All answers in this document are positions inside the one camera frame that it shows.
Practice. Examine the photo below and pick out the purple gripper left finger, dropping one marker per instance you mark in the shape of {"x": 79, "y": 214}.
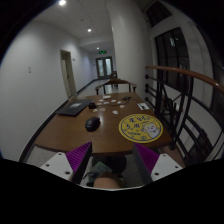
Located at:
{"x": 70, "y": 166}

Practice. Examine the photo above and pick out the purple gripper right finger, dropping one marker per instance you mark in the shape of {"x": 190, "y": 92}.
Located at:
{"x": 153, "y": 166}

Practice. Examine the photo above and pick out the round yellow mouse pad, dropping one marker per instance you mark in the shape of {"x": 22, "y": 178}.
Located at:
{"x": 141, "y": 128}

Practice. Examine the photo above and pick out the black computer mouse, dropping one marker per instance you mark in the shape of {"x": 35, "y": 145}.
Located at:
{"x": 92, "y": 124}

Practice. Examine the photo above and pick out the dark grey closed laptop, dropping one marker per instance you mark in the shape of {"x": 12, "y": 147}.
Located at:
{"x": 74, "y": 108}

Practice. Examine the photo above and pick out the white notepad with pen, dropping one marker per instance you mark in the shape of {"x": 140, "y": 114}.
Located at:
{"x": 143, "y": 106}

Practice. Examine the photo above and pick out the small black box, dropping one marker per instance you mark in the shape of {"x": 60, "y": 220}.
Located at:
{"x": 92, "y": 106}

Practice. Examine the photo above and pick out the small white round object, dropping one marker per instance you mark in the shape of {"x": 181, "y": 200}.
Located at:
{"x": 115, "y": 112}

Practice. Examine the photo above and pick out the black metal railing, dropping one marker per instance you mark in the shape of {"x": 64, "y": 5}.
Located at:
{"x": 187, "y": 135}

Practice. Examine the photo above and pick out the white card on table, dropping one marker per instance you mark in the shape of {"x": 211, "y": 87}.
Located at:
{"x": 107, "y": 97}

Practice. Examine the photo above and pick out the wooden chair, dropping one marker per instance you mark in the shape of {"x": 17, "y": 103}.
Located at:
{"x": 116, "y": 81}

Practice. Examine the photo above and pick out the double glass door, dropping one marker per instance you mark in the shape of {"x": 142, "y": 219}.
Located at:
{"x": 104, "y": 67}

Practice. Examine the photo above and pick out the white side door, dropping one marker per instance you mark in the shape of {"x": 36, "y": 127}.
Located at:
{"x": 67, "y": 73}

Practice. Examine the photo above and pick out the wooden stair handrail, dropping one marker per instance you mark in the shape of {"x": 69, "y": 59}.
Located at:
{"x": 190, "y": 73}

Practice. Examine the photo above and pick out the green exit sign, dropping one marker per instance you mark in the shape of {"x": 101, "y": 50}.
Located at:
{"x": 102, "y": 52}

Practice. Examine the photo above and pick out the large dark window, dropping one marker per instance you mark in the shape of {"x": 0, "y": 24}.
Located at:
{"x": 172, "y": 52}

